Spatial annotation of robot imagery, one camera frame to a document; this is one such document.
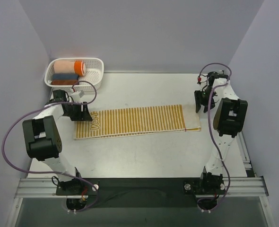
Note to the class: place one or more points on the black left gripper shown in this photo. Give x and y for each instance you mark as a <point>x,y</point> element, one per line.
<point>83,111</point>

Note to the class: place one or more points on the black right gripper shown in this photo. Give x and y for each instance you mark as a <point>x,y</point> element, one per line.
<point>204,99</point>

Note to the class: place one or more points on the yellow white striped towel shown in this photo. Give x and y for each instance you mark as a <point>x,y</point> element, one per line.
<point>137,121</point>

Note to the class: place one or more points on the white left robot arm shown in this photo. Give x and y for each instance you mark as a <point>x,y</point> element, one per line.
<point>43,141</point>

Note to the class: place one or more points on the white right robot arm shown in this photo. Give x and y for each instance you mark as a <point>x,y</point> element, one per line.
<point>211,180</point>

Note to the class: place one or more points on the white perforated plastic basket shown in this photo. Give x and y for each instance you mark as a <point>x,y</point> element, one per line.
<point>89,82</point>

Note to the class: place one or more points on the brown rolled towel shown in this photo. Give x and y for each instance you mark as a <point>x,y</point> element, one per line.
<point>64,82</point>

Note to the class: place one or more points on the blue grey rolled towel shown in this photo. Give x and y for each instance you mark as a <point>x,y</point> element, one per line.
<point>65,76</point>

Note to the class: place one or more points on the peach orange rolled towel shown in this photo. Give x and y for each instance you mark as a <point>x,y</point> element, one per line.
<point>66,66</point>

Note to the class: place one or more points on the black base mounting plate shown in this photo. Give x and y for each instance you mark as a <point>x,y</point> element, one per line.
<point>144,193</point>

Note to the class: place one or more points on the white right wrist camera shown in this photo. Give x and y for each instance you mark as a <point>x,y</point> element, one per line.
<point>199,79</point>

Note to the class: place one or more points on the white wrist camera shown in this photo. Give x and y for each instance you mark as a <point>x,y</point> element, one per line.
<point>77,94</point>
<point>199,79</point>

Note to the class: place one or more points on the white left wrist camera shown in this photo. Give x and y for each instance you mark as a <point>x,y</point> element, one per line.
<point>77,94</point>

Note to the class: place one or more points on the aluminium right side rail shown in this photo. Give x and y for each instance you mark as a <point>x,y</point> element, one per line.
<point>229,122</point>

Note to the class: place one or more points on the aluminium rail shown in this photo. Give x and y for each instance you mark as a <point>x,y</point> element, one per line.
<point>239,187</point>
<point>229,122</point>

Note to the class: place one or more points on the aluminium front rail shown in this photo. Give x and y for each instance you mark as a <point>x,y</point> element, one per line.
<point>239,187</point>

